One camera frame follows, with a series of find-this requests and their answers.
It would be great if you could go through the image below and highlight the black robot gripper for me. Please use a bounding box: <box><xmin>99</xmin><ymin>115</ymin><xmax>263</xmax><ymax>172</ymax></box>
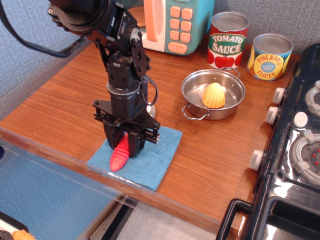
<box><xmin>92</xmin><ymin>79</ymin><xmax>158</xmax><ymax>158</ymax></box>

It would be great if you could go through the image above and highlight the metal spoon with red handle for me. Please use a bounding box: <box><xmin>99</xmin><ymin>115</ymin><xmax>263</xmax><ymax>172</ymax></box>
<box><xmin>107</xmin><ymin>104</ymin><xmax>160</xmax><ymax>172</ymax></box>

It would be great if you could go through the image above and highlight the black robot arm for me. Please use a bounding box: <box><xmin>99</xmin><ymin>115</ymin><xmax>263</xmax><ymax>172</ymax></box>
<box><xmin>48</xmin><ymin>0</ymin><xmax>160</xmax><ymax>158</ymax></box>

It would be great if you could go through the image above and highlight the toy microwave teal and orange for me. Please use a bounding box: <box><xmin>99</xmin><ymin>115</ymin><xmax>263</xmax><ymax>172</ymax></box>
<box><xmin>121</xmin><ymin>0</ymin><xmax>215</xmax><ymax>56</ymax></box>

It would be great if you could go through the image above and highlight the blue cloth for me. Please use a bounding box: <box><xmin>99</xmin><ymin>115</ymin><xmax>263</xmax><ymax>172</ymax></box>
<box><xmin>88</xmin><ymin>127</ymin><xmax>183</xmax><ymax>191</ymax></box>

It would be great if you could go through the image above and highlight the yellow toy corn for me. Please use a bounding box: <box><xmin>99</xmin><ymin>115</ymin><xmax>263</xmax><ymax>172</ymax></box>
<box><xmin>202</xmin><ymin>82</ymin><xmax>226</xmax><ymax>109</ymax></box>

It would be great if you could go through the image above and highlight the small steel pot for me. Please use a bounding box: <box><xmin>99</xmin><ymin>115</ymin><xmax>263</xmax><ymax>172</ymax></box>
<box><xmin>181</xmin><ymin>67</ymin><xmax>246</xmax><ymax>121</ymax></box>

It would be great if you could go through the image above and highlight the clear acrylic barrier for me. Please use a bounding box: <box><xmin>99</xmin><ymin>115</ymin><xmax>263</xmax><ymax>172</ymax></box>
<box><xmin>0</xmin><ymin>128</ymin><xmax>220</xmax><ymax>235</ymax></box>

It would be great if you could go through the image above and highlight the white stove knob lower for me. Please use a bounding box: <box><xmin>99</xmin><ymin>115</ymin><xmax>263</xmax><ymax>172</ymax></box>
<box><xmin>249</xmin><ymin>149</ymin><xmax>264</xmax><ymax>171</ymax></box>

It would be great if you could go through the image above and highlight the white stove knob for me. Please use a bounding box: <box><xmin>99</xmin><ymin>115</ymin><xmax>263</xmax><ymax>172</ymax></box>
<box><xmin>249</xmin><ymin>149</ymin><xmax>264</xmax><ymax>171</ymax></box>
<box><xmin>265</xmin><ymin>106</ymin><xmax>279</xmax><ymax>125</ymax></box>
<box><xmin>272</xmin><ymin>87</ymin><xmax>286</xmax><ymax>106</ymax></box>

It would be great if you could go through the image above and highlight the orange object at corner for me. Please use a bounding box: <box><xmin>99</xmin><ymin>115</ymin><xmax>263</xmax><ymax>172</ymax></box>
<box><xmin>11</xmin><ymin>229</ymin><xmax>35</xmax><ymax>240</ymax></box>

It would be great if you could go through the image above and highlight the tomato sauce can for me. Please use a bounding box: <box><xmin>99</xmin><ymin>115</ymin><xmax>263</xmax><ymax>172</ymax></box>
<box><xmin>207</xmin><ymin>11</ymin><xmax>250</xmax><ymax>69</ymax></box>

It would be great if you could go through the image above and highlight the white stove knob middle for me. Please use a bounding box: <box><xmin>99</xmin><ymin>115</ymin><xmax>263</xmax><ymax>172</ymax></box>
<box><xmin>265</xmin><ymin>106</ymin><xmax>279</xmax><ymax>125</ymax></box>

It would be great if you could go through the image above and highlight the white stove knob upper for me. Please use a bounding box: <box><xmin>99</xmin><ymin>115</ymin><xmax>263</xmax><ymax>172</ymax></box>
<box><xmin>272</xmin><ymin>87</ymin><xmax>286</xmax><ymax>106</ymax></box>

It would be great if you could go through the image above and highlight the pineapple slices can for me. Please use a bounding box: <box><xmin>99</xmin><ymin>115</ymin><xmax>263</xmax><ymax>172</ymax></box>
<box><xmin>247</xmin><ymin>33</ymin><xmax>294</xmax><ymax>81</ymax></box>

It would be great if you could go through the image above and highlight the black toy stove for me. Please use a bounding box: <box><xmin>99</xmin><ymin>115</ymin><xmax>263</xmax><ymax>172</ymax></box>
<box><xmin>216</xmin><ymin>43</ymin><xmax>320</xmax><ymax>240</ymax></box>

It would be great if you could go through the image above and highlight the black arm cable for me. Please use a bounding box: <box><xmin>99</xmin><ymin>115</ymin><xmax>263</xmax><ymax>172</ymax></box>
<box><xmin>0</xmin><ymin>2</ymin><xmax>87</xmax><ymax>59</ymax></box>

